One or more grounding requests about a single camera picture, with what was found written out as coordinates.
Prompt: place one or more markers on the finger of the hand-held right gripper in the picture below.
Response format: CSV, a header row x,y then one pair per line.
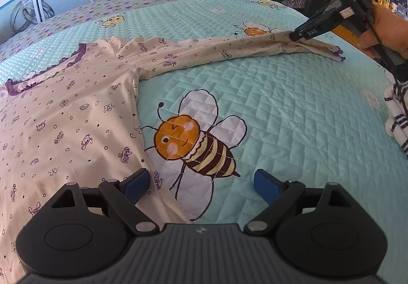
x,y
318,24

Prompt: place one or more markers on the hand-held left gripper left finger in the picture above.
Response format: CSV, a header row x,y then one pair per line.
x,y
137,185

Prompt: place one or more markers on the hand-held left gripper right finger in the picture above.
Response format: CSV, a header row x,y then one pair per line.
x,y
266,188

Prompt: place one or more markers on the cream printed pajama top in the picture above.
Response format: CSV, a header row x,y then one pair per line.
x,y
63,105

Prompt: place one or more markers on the person's right hand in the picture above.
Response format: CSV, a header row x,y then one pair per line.
x,y
393,28

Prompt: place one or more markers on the bee print quilted bedspread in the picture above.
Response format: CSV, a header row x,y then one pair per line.
x,y
287,95

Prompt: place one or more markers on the striped white cloth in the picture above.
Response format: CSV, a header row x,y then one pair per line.
x,y
398,111

